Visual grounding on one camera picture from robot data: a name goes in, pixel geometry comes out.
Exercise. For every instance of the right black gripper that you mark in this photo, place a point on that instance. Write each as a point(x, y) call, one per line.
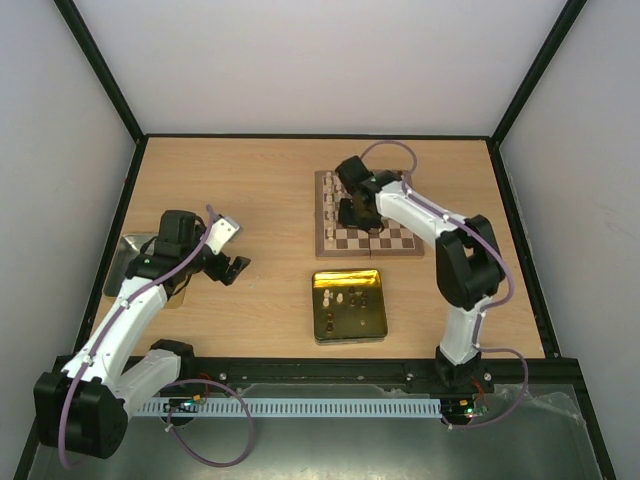
point(357, 212)

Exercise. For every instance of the gold metal tin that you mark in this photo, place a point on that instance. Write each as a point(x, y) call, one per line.
point(367, 280)

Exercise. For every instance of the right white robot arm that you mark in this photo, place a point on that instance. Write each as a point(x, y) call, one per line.
point(469, 267)

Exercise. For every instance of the dark chess pieces in tin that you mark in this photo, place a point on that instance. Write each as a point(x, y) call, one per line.
point(345, 313)

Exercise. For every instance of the wooden chess board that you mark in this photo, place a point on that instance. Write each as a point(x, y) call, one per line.
point(394, 240)

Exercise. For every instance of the silver metal tray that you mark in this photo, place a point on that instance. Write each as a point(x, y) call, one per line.
point(128, 248)

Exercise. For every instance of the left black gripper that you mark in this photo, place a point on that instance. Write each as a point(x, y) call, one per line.
point(217, 272)

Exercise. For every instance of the metal base plate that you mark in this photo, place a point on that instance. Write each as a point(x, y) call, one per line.
point(536, 432)

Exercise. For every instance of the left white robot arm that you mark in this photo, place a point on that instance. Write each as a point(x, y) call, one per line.
point(86, 406)

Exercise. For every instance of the white slotted cable duct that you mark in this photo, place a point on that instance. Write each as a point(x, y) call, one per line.
point(295, 408)

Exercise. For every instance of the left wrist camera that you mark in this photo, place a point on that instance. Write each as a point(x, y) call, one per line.
point(223, 231)

